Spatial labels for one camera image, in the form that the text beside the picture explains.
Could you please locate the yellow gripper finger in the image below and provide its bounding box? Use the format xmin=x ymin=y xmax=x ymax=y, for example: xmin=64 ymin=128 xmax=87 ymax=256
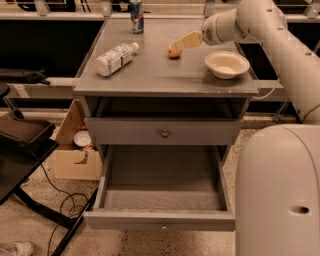
xmin=172 ymin=30 xmax=203 ymax=50

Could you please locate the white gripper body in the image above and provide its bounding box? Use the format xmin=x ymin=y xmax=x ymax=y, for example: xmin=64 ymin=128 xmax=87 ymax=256
xmin=201 ymin=9 xmax=241 ymax=45

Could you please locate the orange fruit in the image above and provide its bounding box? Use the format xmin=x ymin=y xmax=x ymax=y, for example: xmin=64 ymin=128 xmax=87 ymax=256
xmin=167 ymin=44 xmax=182 ymax=58

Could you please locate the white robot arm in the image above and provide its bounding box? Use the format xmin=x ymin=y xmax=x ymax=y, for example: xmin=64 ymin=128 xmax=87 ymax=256
xmin=201 ymin=0 xmax=320 ymax=256

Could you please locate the grey drawer cabinet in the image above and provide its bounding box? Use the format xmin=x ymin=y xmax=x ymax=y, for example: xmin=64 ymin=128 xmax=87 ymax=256
xmin=73 ymin=17 xmax=260 ymax=158

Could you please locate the closed grey top drawer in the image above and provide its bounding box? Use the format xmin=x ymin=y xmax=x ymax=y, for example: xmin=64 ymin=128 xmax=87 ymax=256
xmin=85 ymin=117 xmax=242 ymax=145

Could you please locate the open grey middle drawer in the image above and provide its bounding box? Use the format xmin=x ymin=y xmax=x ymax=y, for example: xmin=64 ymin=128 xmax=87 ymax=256
xmin=84 ymin=145 xmax=235 ymax=232

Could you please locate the blue silver drink can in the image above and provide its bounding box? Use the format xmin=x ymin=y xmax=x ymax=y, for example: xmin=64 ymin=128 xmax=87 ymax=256
xmin=129 ymin=0 xmax=144 ymax=34

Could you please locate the clear plastic water bottle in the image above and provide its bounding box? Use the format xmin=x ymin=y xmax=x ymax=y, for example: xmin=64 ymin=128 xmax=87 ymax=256
xmin=96 ymin=42 xmax=139 ymax=77

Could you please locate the small white bowl in box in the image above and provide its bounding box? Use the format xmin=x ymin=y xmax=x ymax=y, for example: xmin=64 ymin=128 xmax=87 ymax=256
xmin=73 ymin=130 xmax=91 ymax=147

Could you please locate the black object on ledge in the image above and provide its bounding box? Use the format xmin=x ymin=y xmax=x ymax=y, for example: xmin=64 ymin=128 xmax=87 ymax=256
xmin=0 ymin=69 xmax=51 ymax=85

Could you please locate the cardboard box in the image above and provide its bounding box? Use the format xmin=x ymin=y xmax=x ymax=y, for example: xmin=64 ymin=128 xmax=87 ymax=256
xmin=51 ymin=100 xmax=102 ymax=180

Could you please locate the white shoe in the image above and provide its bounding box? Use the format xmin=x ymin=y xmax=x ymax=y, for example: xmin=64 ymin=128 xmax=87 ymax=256
xmin=0 ymin=242 xmax=34 ymax=256

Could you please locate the white cable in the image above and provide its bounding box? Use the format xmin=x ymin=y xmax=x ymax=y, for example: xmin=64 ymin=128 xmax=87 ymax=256
xmin=253 ymin=87 xmax=278 ymax=101

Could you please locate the black cable on floor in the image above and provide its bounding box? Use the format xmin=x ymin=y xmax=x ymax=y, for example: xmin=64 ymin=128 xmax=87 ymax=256
xmin=40 ymin=163 xmax=90 ymax=256

